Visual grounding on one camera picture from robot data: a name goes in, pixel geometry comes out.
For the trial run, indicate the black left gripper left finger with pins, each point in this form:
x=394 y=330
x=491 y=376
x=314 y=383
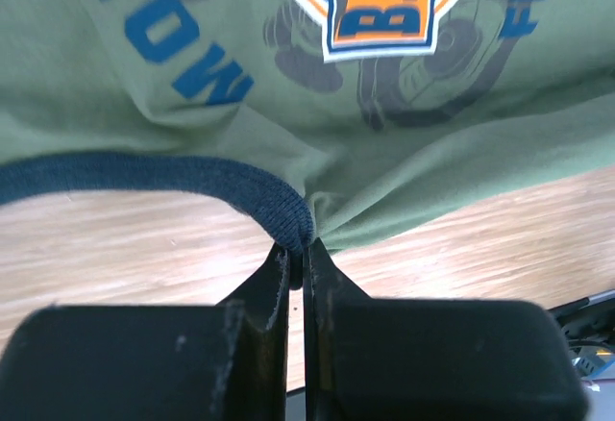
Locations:
x=221 y=362

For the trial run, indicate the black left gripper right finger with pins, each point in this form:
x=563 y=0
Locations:
x=430 y=359

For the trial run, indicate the olive green tank top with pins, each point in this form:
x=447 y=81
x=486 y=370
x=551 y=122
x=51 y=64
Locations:
x=346 y=120

